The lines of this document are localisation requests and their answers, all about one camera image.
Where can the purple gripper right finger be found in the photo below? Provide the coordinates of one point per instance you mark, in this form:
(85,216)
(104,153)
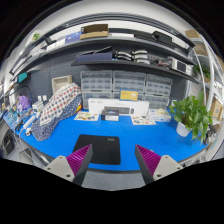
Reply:
(153,166)

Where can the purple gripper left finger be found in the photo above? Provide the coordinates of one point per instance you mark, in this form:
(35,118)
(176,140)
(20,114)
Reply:
(73,167)

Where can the black mouse pad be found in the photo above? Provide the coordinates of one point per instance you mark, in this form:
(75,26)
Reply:
(106,149)

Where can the blue table mat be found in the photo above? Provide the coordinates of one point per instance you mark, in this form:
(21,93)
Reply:
(162,138)

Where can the colourful picture card right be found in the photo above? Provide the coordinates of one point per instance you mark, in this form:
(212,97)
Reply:
(142,120)

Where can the colourful picture card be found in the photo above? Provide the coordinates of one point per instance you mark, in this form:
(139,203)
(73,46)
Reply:
(86,116)
(142,120)

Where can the white plastic container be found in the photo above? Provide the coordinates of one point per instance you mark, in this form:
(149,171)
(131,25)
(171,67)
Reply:
(159,115)

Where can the colourful picture card left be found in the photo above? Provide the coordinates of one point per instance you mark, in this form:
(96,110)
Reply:
(86,116)

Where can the long white keyboard box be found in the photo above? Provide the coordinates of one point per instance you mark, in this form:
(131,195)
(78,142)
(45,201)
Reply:
(126,108)

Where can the small black white box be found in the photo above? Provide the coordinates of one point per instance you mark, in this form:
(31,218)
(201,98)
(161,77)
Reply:
(110,115)

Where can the green potted plant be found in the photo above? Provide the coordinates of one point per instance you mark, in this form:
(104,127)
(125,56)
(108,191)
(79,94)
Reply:
(191,116)

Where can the polka dot cloth cover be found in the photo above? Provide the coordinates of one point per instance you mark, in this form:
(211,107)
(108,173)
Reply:
(64,103)

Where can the right grey drawer cabinet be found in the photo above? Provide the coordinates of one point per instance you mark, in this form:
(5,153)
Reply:
(157,91)

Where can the grey drawer cabinet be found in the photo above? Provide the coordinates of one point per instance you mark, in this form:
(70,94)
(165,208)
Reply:
(157,91)
(96,84)
(128,80)

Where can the yellow card sign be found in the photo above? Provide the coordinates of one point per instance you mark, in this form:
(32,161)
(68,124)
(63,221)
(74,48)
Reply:
(128,95)

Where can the purple plush toy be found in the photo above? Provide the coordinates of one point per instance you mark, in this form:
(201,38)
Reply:
(24,103)

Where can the left grey drawer cabinet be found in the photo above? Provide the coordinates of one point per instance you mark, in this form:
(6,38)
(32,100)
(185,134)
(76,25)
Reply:
(96,84)

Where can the beige woven basket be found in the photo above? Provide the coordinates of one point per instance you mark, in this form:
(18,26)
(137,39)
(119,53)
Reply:
(59,82)

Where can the middle grey drawer cabinet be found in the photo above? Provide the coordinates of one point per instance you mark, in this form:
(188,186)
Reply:
(128,80)

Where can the white device on shelf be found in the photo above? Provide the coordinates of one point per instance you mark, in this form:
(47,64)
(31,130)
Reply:
(181,66)

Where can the blue box on top shelf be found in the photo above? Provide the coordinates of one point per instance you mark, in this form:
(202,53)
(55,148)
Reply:
(72,37)

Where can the brown cardboard box on shelf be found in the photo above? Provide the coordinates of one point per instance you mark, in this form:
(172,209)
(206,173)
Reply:
(94,31)

